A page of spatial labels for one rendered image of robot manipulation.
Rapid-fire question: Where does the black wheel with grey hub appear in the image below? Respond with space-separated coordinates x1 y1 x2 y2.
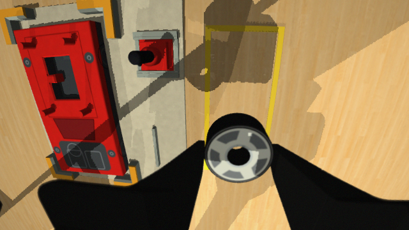
204 113 274 183

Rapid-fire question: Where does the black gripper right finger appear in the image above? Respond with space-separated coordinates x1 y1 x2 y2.
271 144 409 230

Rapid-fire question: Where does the yellow rectangular outline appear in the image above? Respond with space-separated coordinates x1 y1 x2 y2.
204 25 285 144

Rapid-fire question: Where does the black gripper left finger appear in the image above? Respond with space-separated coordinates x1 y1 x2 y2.
38 140 205 230

